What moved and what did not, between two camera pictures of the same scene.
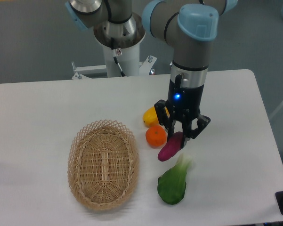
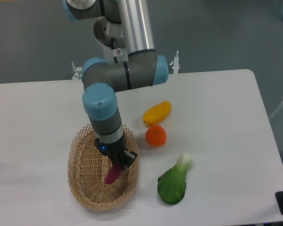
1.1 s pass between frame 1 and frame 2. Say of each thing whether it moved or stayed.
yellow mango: stayed
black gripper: moved
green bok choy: stayed
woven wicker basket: stayed
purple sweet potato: moved
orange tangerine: stayed
